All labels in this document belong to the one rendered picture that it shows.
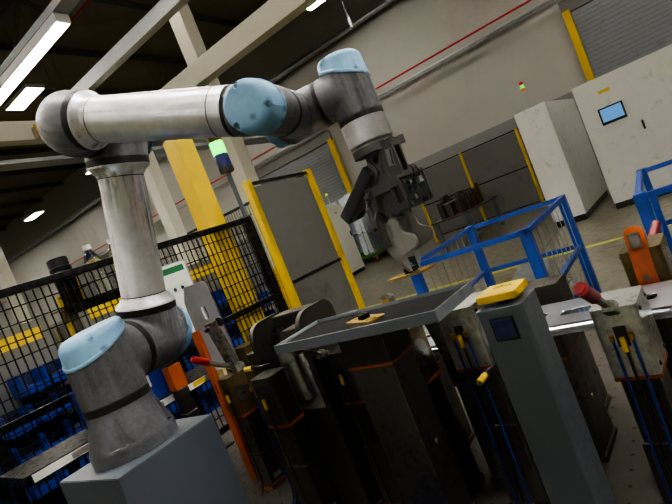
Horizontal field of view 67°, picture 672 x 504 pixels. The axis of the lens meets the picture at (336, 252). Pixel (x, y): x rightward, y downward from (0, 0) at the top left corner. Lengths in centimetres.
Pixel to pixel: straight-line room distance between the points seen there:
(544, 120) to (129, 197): 828
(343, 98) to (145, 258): 50
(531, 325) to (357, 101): 42
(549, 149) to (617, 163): 100
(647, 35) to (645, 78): 610
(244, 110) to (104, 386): 52
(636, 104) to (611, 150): 71
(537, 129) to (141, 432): 846
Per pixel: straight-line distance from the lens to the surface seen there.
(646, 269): 121
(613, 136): 892
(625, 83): 891
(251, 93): 72
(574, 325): 104
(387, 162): 80
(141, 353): 100
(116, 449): 98
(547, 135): 899
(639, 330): 90
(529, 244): 301
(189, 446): 98
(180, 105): 80
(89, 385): 97
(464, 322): 97
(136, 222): 104
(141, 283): 105
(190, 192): 242
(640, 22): 1502
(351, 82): 82
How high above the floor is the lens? 133
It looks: 2 degrees down
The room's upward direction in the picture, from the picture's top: 22 degrees counter-clockwise
